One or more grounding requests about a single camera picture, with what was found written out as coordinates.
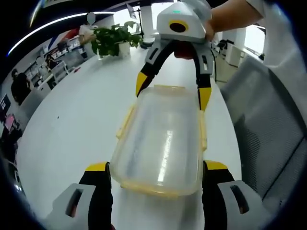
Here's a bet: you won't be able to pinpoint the green potted plant white pot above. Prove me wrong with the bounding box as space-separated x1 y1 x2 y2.
90 21 144 58

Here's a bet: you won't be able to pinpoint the grey mesh office chair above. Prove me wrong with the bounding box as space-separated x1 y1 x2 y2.
220 57 307 200

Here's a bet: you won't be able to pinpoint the dark grey item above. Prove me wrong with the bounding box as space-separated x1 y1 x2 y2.
140 37 154 50

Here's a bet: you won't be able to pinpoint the white office chair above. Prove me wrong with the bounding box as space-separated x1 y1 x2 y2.
51 60 71 81

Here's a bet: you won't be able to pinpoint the clear plastic container yellow buckles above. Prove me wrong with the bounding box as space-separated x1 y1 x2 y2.
116 84 208 198

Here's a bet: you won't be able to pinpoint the dark monitor screen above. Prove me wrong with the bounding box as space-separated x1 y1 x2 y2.
0 93 12 124

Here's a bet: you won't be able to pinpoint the pink item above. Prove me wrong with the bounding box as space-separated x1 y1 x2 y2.
3 114 21 131

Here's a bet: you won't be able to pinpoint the white cabinet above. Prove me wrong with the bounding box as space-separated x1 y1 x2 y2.
225 44 246 68

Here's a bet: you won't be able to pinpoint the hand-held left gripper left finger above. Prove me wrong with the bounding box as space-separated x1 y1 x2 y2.
45 161 114 230

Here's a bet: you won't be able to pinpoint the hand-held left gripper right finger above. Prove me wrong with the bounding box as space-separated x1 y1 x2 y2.
201 160 266 230

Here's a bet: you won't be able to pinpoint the white wall shelves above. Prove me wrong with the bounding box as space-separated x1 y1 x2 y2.
42 38 83 61

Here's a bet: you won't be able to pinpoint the person's white shirt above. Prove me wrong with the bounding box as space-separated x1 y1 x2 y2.
244 0 307 72

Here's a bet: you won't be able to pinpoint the person's right hand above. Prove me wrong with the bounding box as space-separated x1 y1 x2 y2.
205 3 232 43

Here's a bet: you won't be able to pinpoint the curved ceiling light strip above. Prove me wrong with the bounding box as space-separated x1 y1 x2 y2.
7 10 116 56

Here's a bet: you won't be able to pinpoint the monitor on black pole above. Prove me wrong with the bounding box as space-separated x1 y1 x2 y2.
126 2 145 39

